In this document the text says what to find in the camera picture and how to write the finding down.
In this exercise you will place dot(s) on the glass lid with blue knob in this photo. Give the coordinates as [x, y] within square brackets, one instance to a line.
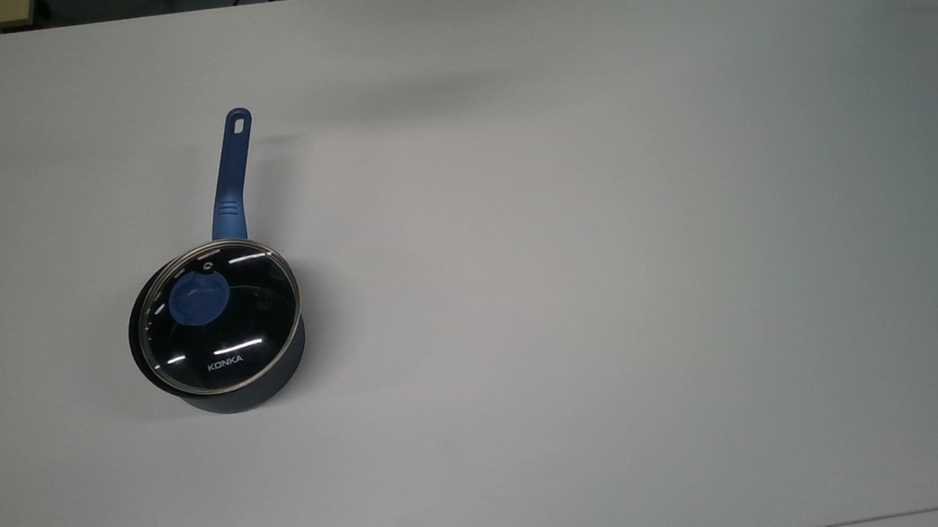
[220, 317]

